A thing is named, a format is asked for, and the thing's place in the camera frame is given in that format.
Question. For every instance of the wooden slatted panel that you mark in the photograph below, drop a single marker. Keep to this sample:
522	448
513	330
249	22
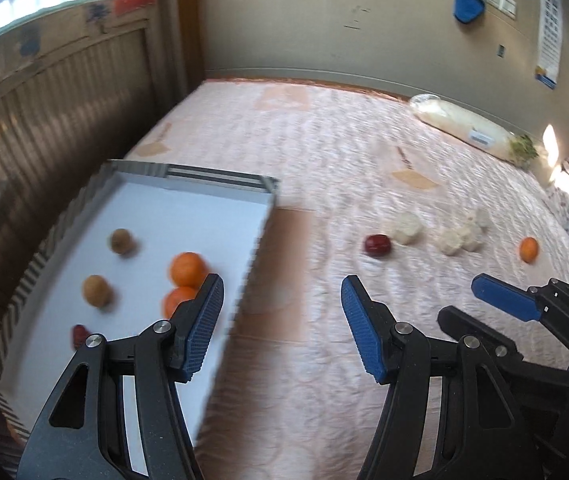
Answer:
39	135

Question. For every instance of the red jujube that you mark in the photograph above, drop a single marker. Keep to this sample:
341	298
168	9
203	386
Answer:
79	335
377	246

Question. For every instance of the wall calendar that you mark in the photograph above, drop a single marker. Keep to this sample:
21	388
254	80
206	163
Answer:
548	30

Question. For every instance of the zigzag patterned cardboard box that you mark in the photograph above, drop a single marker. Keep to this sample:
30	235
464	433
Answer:
154	210

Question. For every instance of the red paper strip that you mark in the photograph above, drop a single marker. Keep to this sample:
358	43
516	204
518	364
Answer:
132	4

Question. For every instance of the brown kiwi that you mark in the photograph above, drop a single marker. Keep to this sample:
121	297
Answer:
122	241
97	290

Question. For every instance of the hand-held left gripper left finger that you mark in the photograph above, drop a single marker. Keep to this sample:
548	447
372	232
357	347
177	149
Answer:
204	325

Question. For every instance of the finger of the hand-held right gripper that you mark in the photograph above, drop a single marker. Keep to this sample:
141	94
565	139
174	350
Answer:
464	322
504	297

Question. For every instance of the wrapped white daikon radish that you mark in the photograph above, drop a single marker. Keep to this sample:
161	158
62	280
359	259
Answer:
459	120

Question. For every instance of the beige yam chunk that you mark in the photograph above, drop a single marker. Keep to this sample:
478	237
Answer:
408	227
450	242
472	240

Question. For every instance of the small orange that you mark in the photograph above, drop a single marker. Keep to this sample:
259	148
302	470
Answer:
178	302

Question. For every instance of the wooden door frame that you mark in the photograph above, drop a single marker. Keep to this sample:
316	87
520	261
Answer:
174	35

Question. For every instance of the large orange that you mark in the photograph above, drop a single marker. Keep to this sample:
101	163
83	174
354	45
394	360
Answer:
188	267

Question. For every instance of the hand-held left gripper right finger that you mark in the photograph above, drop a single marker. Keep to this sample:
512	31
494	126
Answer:
362	330

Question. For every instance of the orange with stem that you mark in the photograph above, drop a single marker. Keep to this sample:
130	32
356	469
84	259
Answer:
528	249

